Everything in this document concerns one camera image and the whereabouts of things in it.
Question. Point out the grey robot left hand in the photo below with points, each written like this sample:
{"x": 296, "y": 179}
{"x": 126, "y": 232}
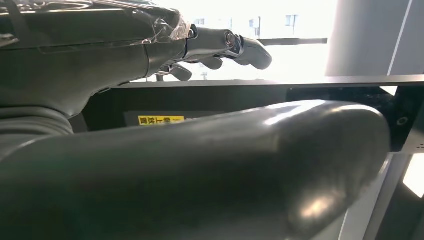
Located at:
{"x": 165, "y": 182}

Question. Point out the black inbound scanner machine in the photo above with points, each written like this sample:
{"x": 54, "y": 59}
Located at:
{"x": 232, "y": 96}

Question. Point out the black and yellow label sticker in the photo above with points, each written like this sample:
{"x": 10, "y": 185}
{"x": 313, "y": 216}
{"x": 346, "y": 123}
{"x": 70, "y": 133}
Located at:
{"x": 159, "y": 120}

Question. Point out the clear plastic hand wrap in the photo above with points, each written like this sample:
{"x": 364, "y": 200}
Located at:
{"x": 165, "y": 26}

